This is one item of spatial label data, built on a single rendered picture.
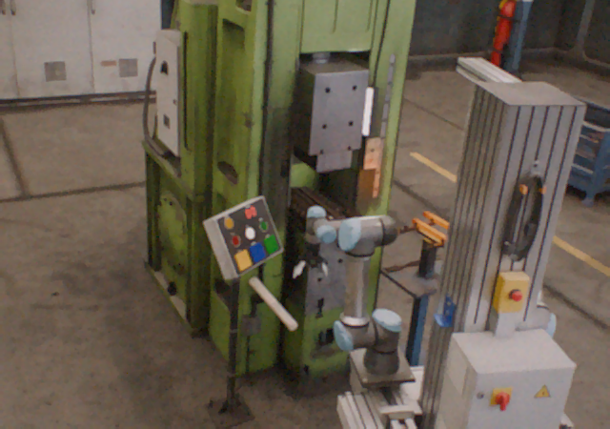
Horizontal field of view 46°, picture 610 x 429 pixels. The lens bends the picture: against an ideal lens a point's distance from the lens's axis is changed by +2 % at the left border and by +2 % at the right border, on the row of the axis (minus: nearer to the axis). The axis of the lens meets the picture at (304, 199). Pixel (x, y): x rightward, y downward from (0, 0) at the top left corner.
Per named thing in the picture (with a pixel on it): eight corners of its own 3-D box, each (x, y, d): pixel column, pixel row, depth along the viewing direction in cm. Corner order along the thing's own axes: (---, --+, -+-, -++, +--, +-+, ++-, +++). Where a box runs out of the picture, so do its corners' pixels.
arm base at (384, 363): (404, 374, 283) (408, 353, 278) (368, 376, 279) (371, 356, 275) (393, 350, 296) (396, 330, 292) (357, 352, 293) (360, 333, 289)
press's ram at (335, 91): (374, 147, 360) (383, 69, 343) (309, 155, 342) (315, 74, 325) (332, 121, 393) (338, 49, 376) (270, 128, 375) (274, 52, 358)
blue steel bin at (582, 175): (643, 191, 693) (665, 121, 663) (589, 206, 652) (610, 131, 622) (544, 150, 783) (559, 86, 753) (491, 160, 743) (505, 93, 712)
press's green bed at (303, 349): (355, 369, 413) (363, 300, 393) (298, 386, 395) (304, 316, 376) (308, 318, 456) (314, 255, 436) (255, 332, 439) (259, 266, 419)
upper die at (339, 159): (350, 167, 358) (352, 150, 354) (315, 172, 348) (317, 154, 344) (309, 139, 390) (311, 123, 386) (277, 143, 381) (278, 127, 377)
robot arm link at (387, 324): (404, 349, 280) (408, 320, 275) (373, 355, 276) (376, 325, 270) (391, 332, 291) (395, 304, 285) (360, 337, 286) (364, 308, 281)
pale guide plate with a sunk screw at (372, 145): (376, 167, 383) (380, 137, 376) (363, 170, 378) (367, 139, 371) (375, 166, 384) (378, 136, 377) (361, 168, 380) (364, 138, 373)
